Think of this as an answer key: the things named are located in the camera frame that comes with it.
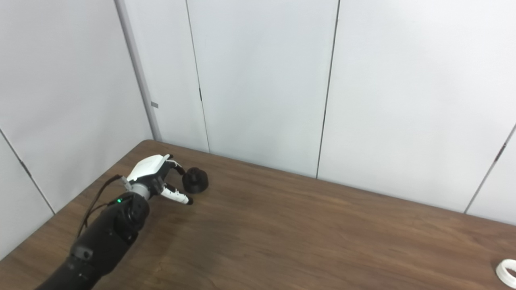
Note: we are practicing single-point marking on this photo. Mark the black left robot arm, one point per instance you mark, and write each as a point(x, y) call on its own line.
point(109, 233)

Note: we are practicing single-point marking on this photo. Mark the gray corner post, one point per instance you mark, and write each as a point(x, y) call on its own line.
point(139, 72)

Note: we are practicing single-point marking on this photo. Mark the round black part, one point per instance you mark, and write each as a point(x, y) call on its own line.
point(196, 181)

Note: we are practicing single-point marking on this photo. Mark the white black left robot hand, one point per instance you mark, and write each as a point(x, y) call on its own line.
point(147, 167)

